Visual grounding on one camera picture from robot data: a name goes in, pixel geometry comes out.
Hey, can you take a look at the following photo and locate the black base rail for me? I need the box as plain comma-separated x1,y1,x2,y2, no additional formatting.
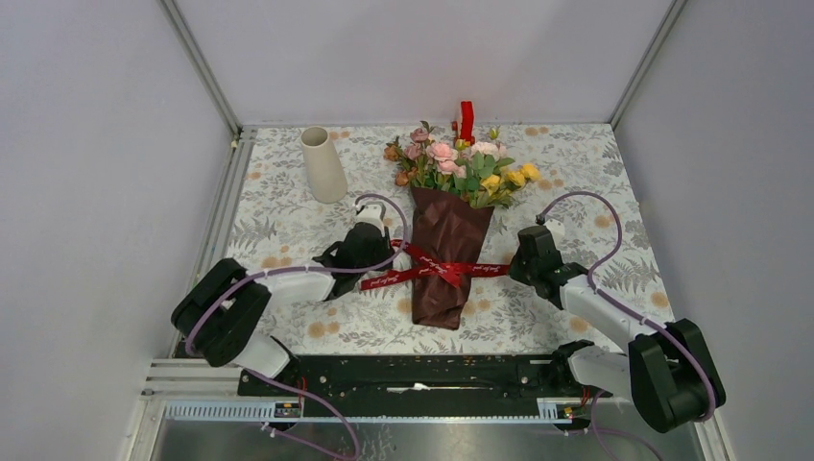
277,354,597,423

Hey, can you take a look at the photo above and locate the beige ceramic vase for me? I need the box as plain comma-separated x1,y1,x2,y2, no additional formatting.
299,126,347,204

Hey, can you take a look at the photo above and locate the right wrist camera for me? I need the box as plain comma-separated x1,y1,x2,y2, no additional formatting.
542,218,565,248

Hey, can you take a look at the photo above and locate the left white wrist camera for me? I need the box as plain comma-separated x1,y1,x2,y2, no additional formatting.
355,201,386,235

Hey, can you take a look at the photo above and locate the brown flower bouquet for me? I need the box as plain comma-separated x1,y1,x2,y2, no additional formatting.
383,122,539,330

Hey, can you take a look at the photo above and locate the red yellow toy block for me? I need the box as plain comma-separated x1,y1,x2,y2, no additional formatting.
451,100,475,146

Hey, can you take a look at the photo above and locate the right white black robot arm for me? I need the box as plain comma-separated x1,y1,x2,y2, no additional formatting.
509,226,727,433

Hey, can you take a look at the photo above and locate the red printed ribbon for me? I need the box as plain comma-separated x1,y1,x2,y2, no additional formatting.
360,239,510,291

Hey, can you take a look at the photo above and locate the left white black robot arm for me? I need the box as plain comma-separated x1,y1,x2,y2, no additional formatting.
171,222,395,395

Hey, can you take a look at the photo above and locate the floral patterned tablecloth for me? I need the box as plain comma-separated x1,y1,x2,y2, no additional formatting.
226,124,673,354

